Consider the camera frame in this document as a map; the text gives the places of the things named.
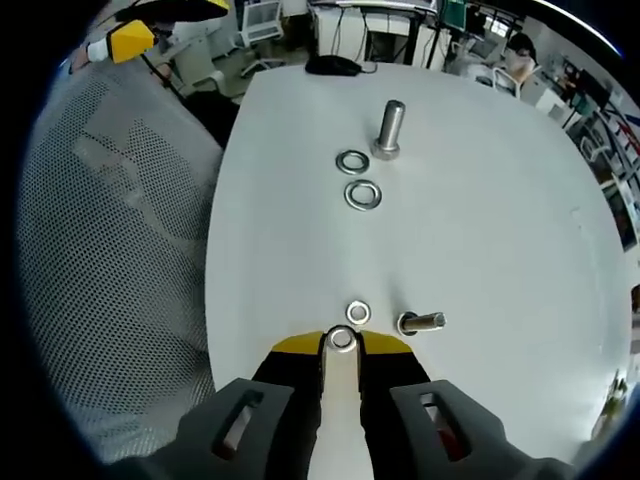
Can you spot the black computer mouse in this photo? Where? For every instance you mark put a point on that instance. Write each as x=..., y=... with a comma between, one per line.
x=331, y=65

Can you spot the person's left hand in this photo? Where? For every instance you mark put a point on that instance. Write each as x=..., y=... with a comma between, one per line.
x=79, y=61

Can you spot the grey mesh chair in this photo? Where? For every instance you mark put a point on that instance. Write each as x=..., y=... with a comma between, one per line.
x=110, y=260

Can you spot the thick steel threaded stud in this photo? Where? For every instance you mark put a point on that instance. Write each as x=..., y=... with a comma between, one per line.
x=391, y=130

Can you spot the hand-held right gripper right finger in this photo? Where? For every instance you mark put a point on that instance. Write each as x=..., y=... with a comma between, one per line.
x=395, y=395

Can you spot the large dark metal washer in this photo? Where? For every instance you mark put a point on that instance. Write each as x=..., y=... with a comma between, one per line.
x=352, y=200
x=343, y=165

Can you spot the thin steel threaded stud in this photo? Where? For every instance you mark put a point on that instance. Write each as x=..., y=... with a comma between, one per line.
x=427, y=321

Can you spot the white office chair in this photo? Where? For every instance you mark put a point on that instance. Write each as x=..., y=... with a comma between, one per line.
x=262, y=30

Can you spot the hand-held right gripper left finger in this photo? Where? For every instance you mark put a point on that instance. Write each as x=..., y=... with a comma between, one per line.
x=285, y=395

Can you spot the small silver washer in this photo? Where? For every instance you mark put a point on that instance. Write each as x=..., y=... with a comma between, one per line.
x=332, y=345
x=350, y=316

